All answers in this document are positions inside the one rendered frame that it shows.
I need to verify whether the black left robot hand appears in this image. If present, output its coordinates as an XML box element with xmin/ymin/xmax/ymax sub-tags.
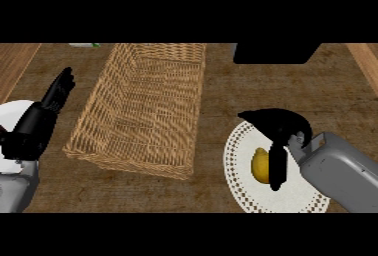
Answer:
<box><xmin>0</xmin><ymin>66</ymin><xmax>77</xmax><ymax>162</ymax></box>

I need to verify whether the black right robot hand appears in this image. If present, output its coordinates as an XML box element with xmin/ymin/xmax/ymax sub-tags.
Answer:
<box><xmin>236</xmin><ymin>108</ymin><xmax>315</xmax><ymax>192</ymax></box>

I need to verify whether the yellow lemon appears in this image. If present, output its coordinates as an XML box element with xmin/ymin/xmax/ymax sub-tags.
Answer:
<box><xmin>250</xmin><ymin>147</ymin><xmax>272</xmax><ymax>185</ymax></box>

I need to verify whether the white round placemat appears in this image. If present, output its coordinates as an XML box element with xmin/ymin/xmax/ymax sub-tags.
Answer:
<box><xmin>223</xmin><ymin>120</ymin><xmax>332</xmax><ymax>214</ymax></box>

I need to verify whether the wicker basket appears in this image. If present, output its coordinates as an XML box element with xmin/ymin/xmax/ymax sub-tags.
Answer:
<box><xmin>62</xmin><ymin>42</ymin><xmax>208</xmax><ymax>181</ymax></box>

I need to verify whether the black appliance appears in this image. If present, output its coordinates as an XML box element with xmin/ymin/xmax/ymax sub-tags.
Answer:
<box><xmin>232</xmin><ymin>42</ymin><xmax>323</xmax><ymax>65</ymax></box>

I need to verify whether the white and green object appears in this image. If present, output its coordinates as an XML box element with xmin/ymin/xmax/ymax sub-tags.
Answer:
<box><xmin>68</xmin><ymin>42</ymin><xmax>102</xmax><ymax>48</ymax></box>

